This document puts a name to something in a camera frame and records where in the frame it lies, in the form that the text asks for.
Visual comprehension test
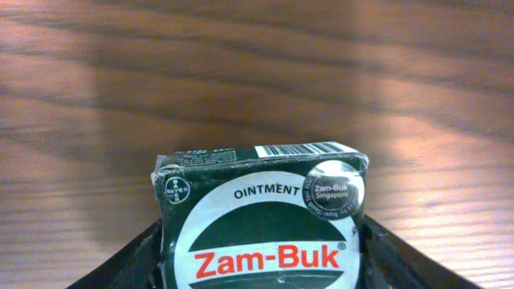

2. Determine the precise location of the dark green round-logo packet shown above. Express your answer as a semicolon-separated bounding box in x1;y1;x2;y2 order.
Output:
151;141;369;289

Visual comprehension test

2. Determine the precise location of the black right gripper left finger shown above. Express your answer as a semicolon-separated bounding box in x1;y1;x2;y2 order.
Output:
67;219;163;289

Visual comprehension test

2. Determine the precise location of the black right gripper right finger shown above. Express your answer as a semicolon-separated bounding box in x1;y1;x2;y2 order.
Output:
361;216;480;289

